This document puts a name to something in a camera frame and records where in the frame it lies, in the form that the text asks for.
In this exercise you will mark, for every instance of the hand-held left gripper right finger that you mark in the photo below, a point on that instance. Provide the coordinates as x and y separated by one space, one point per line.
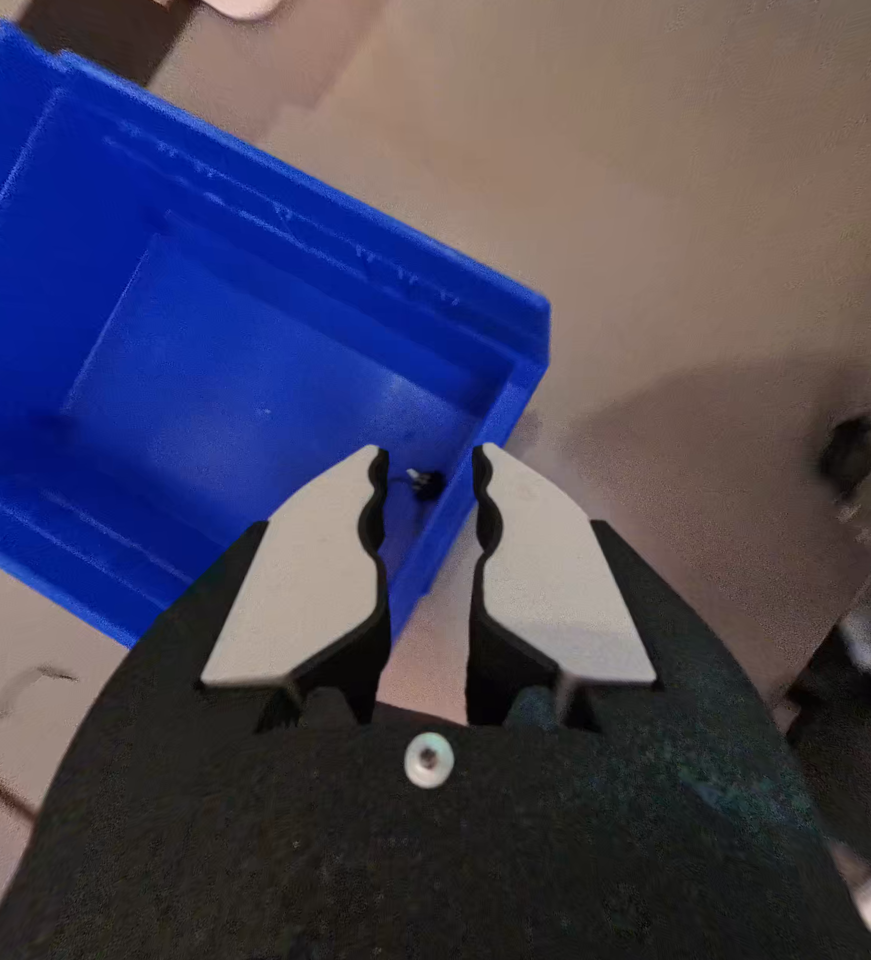
555 592

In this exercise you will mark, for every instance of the small black knobbed part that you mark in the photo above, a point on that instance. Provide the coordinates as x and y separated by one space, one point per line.
425 484

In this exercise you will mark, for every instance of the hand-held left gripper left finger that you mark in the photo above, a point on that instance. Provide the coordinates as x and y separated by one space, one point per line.
293 585

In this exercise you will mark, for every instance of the blue plastic bin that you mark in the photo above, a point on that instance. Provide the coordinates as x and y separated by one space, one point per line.
180 337

